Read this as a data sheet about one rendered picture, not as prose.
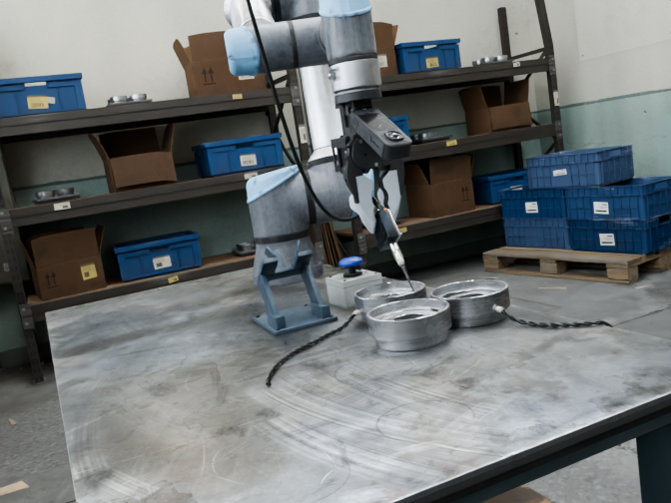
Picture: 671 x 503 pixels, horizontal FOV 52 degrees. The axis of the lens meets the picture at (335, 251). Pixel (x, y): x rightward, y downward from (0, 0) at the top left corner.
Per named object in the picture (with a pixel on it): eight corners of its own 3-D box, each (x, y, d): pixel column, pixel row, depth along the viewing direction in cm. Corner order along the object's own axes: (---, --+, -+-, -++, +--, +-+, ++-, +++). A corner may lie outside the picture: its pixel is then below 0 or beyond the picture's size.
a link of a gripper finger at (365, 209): (362, 232, 109) (358, 174, 108) (378, 234, 103) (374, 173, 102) (344, 234, 108) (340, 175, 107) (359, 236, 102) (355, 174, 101)
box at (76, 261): (120, 284, 414) (108, 224, 408) (34, 303, 391) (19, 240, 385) (107, 278, 449) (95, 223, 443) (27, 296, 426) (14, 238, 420)
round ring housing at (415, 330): (403, 358, 80) (398, 325, 79) (355, 343, 89) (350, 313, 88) (470, 335, 85) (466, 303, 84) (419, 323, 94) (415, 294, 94)
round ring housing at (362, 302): (405, 302, 107) (401, 277, 106) (442, 313, 97) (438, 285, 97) (345, 318, 103) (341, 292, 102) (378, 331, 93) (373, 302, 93)
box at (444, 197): (485, 208, 518) (478, 151, 512) (426, 220, 497) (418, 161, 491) (452, 207, 557) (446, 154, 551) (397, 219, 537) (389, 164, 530)
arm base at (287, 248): (245, 280, 150) (237, 237, 148) (308, 266, 156) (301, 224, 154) (267, 289, 136) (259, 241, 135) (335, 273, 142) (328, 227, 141)
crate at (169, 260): (195, 260, 470) (189, 230, 466) (205, 266, 434) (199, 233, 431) (117, 276, 452) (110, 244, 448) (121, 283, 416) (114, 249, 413)
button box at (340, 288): (385, 299, 112) (381, 270, 111) (346, 309, 109) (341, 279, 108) (363, 293, 119) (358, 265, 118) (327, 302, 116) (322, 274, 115)
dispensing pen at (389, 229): (409, 287, 97) (366, 192, 104) (400, 300, 101) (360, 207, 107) (423, 283, 98) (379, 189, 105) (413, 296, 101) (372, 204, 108)
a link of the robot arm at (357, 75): (386, 56, 100) (335, 62, 97) (390, 88, 101) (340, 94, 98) (365, 65, 107) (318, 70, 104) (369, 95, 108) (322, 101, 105)
